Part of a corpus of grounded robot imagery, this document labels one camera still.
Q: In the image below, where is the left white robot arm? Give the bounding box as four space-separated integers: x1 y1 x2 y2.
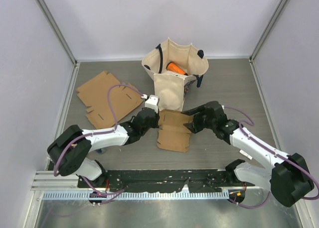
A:
47 108 160 188

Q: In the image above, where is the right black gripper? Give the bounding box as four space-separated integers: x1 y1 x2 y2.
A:
181 105 216 133

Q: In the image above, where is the beige canvas tote bag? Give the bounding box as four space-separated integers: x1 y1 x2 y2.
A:
142 38 209 111

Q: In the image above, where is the silver blue drink can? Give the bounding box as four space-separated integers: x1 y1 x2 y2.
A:
96 148 107 154

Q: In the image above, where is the orange bottle in bag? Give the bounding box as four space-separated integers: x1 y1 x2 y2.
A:
166 62 188 76

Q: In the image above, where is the aluminium frame post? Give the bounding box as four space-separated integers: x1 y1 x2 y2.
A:
248 0 296 63
35 0 77 66

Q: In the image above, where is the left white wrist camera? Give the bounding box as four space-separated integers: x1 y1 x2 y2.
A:
141 94 160 113

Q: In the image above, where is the brown cardboard box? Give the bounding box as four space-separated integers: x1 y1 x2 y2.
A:
157 110 193 153

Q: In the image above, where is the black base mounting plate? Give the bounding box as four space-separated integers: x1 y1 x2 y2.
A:
90 169 243 193

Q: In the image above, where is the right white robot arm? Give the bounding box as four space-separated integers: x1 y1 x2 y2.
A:
183 101 319 207

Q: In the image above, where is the left aluminium frame post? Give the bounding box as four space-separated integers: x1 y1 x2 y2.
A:
35 0 77 66

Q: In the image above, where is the right aluminium frame post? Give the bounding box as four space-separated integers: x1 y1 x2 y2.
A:
248 0 296 63

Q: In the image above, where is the slotted cable duct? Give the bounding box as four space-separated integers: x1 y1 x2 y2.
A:
42 190 229 201

